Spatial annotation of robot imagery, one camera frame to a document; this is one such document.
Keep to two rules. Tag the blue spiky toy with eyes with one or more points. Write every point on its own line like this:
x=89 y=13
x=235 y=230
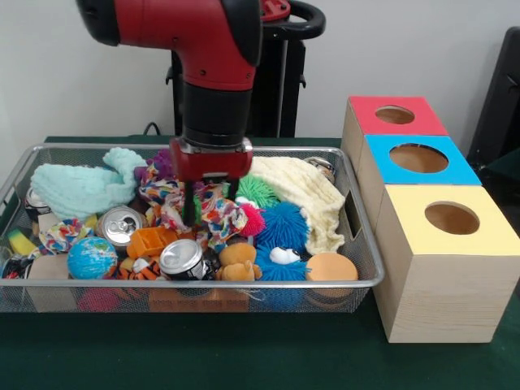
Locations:
x=268 y=268

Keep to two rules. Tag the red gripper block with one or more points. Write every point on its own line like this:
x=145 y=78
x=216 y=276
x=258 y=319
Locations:
x=211 y=164

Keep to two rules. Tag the blue spiky ball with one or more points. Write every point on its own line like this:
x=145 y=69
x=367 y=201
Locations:
x=284 y=225

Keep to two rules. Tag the orange foam disc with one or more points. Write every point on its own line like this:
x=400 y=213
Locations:
x=331 y=268

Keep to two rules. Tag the globe print ball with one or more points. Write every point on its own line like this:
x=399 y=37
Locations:
x=92 y=258

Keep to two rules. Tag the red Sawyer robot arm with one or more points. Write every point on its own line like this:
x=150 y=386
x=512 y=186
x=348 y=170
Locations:
x=195 y=40

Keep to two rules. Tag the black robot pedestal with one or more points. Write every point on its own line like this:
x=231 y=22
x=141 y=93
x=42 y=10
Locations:
x=284 y=81

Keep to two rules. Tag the cream knitted cloth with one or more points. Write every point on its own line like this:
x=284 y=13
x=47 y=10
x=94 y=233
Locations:
x=308 y=191

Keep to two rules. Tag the shallow metal mesh bin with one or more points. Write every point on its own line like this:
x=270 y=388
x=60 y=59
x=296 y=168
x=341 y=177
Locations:
x=268 y=302

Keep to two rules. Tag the dark green tablecloth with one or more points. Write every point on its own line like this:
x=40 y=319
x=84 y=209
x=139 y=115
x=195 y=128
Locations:
x=203 y=357
x=508 y=164

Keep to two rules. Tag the orange plastic tray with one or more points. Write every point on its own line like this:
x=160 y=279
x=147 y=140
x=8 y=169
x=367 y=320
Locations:
x=148 y=239

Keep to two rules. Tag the mint green knitted cloth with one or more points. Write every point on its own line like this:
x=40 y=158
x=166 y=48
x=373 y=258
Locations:
x=77 y=187

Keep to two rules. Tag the silver-top soda can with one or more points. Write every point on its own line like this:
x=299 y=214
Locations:
x=180 y=258

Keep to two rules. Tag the wooden three-hole box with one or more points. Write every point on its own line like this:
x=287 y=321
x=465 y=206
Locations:
x=443 y=292

